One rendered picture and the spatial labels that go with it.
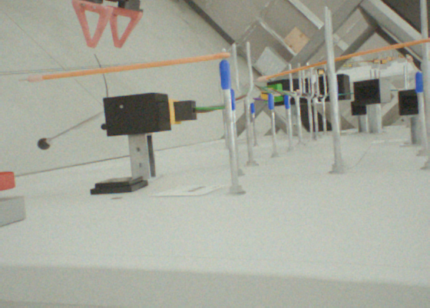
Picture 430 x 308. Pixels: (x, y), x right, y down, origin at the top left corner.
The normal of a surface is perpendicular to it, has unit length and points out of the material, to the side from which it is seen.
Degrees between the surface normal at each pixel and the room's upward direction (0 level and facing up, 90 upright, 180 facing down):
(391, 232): 49
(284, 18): 90
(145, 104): 83
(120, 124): 83
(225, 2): 90
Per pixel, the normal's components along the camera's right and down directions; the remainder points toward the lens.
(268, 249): -0.09, -0.99
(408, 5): -0.37, 0.11
